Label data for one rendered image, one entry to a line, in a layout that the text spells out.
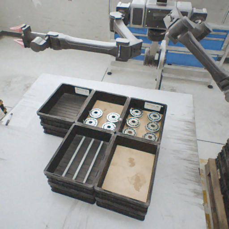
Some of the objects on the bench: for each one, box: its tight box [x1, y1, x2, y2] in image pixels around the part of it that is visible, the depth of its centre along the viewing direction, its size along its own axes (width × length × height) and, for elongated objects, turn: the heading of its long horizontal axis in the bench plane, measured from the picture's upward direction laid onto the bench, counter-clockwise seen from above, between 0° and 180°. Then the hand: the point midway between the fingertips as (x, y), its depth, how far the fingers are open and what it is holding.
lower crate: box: [95, 193, 148, 221], centre depth 130 cm, size 40×30×12 cm
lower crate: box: [47, 182, 96, 204], centre depth 136 cm, size 40×30×12 cm
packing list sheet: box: [1, 99, 43, 127], centre depth 179 cm, size 33×23×1 cm
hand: (13, 34), depth 115 cm, fingers open, 6 cm apart
